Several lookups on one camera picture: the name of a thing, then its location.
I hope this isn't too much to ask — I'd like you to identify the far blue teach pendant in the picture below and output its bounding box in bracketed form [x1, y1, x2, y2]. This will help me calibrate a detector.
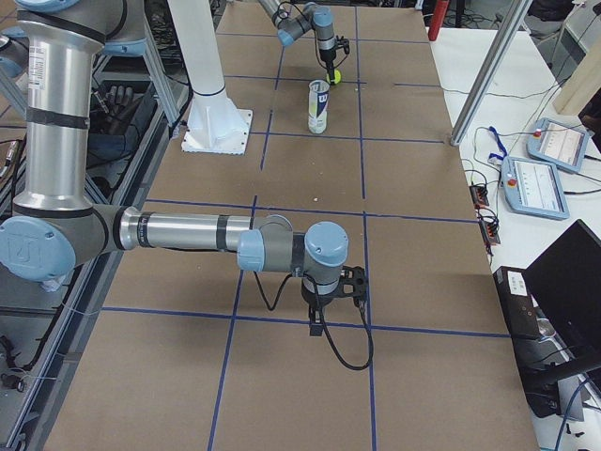
[526, 117, 591, 174]

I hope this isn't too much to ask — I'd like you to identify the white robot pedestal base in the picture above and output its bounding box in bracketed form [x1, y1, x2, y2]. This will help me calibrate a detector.
[168, 0, 253, 155]

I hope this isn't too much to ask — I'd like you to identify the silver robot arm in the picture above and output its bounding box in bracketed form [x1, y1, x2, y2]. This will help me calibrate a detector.
[1, 1, 351, 335]
[258, 0, 339, 85]

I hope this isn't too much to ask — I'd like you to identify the far black orange connector box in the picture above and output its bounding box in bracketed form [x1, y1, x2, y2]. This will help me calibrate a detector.
[469, 184, 489, 208]

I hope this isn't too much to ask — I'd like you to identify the near black orange connector box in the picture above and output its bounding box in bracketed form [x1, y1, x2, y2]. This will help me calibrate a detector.
[479, 217, 501, 247]

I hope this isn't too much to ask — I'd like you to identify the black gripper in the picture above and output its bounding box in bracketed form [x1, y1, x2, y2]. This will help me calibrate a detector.
[317, 47, 336, 82]
[301, 276, 350, 335]

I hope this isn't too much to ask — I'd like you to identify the near blue teach pendant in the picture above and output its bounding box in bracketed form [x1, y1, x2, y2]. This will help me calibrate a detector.
[501, 156, 570, 220]

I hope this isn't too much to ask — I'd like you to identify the black orange connector box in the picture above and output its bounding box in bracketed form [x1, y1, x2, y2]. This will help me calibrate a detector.
[469, 184, 489, 208]
[479, 217, 501, 247]

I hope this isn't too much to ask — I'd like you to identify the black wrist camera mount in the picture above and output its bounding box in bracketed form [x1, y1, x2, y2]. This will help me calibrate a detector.
[339, 266, 368, 303]
[335, 36, 350, 55]

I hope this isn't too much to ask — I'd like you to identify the black computer box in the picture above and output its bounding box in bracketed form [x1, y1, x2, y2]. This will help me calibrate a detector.
[493, 266, 584, 422]

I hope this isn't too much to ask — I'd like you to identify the red fire extinguisher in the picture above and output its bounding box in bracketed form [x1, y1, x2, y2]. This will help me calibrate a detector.
[428, 0, 449, 42]

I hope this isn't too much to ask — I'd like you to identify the black monitor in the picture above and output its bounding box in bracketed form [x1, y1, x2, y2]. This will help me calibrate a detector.
[523, 219, 600, 386]

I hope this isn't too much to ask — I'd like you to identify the aluminium frame post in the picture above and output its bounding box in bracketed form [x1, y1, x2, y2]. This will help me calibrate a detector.
[450, 0, 532, 147]

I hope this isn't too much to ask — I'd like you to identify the blue teach pendant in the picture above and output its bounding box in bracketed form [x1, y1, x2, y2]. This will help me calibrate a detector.
[501, 156, 570, 220]
[526, 117, 591, 174]

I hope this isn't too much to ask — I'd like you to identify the clear tennis ball can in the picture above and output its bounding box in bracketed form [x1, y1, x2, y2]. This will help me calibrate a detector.
[308, 80, 330, 134]

